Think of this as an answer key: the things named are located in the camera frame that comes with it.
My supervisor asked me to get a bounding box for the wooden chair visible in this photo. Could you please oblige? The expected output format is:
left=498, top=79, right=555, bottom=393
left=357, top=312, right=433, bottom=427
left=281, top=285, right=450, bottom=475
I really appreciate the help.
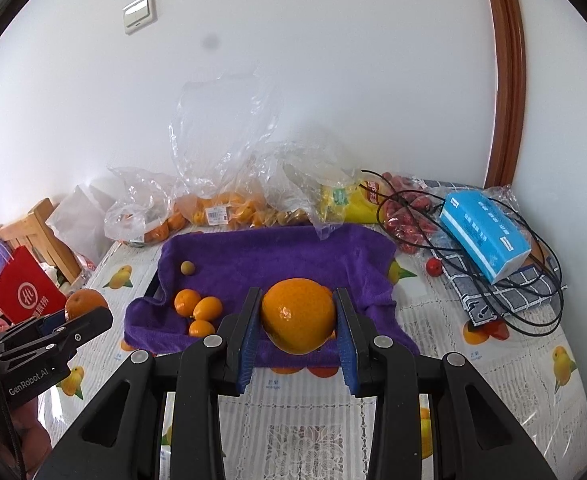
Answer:
left=0, top=197, right=81, bottom=283

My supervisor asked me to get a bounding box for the white light switch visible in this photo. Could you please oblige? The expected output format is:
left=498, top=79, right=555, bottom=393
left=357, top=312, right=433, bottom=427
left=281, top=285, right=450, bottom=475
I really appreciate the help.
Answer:
left=122, top=0, right=156, bottom=36

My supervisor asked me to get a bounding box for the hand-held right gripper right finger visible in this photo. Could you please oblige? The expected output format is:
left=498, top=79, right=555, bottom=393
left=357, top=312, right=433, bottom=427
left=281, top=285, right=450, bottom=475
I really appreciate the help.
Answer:
left=333, top=287, right=559, bottom=480

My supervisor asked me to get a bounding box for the tall clear bag of oranges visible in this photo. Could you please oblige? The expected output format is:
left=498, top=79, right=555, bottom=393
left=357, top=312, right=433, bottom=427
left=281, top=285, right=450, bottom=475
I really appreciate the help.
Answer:
left=168, top=72, right=274, bottom=229

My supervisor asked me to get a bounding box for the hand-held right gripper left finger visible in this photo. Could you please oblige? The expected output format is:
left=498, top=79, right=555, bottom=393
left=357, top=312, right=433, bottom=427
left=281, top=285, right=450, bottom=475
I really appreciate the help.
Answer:
left=33, top=287, right=263, bottom=480

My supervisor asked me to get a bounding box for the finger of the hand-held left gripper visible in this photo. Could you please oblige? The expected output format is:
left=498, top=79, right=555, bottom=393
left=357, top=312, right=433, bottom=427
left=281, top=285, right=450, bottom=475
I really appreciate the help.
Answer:
left=48, top=306, right=114, bottom=357
left=0, top=309, right=69, bottom=352

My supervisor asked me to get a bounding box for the small clear bag of oranges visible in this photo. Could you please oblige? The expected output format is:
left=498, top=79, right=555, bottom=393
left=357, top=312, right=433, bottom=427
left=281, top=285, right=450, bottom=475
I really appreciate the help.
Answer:
left=104, top=166, right=175, bottom=249

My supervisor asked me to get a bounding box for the clear bag of brown fruits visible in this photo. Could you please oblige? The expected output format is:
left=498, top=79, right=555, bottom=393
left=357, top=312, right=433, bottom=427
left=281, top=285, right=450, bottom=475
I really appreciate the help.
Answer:
left=260, top=140, right=359, bottom=241

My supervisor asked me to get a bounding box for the large orange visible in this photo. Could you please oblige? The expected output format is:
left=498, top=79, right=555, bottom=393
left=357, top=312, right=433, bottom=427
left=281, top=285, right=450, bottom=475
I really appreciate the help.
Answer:
left=66, top=289, right=109, bottom=321

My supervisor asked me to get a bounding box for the red paper bag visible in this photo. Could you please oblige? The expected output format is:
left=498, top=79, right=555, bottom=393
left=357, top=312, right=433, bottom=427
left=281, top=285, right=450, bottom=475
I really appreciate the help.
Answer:
left=0, top=246, right=69, bottom=325

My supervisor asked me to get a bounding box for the blue tissue pack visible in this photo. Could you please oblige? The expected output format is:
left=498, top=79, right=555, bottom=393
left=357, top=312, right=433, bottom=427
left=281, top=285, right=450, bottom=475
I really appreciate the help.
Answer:
left=439, top=191, right=533, bottom=285

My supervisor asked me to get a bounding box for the grey plaid cloth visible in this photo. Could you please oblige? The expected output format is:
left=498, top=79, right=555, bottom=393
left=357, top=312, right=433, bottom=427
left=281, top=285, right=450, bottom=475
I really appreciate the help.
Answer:
left=421, top=180, right=569, bottom=326

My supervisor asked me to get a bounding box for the purple towel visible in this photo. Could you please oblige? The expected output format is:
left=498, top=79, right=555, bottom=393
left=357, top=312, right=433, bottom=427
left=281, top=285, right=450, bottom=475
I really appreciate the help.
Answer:
left=123, top=225, right=421, bottom=368

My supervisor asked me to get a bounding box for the yellowish orange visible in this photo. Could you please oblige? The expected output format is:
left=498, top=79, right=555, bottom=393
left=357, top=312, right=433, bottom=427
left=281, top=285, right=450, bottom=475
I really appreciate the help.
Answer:
left=260, top=278, right=337, bottom=356

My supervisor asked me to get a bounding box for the brown wooden door frame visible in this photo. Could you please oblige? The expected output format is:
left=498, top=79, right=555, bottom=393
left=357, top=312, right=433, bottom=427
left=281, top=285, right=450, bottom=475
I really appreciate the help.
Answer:
left=478, top=0, right=527, bottom=188

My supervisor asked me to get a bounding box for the bag of red fruits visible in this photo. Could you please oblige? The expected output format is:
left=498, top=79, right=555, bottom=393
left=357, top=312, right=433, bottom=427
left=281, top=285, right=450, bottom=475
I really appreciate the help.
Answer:
left=373, top=171, right=447, bottom=256

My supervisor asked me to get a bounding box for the person's left hand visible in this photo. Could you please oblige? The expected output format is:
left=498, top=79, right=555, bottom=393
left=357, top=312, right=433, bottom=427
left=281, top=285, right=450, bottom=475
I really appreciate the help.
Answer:
left=13, top=394, right=53, bottom=477

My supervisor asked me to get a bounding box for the yellow snack bag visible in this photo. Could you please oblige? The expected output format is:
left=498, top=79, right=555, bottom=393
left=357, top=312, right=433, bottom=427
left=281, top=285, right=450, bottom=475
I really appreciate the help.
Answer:
left=320, top=180, right=389, bottom=226

